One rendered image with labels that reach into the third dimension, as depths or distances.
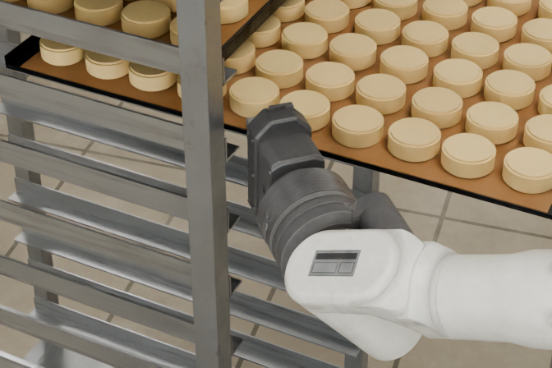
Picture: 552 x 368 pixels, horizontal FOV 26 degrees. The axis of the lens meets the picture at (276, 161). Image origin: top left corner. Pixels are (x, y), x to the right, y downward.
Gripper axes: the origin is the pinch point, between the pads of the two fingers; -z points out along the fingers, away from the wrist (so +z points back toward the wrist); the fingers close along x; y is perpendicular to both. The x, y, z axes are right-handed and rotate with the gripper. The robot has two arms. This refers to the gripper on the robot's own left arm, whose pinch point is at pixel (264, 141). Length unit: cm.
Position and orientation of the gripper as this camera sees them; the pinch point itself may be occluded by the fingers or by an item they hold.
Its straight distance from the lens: 115.4
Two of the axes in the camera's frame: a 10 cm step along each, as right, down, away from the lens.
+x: 0.0, -8.1, -5.9
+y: -9.5, 1.9, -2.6
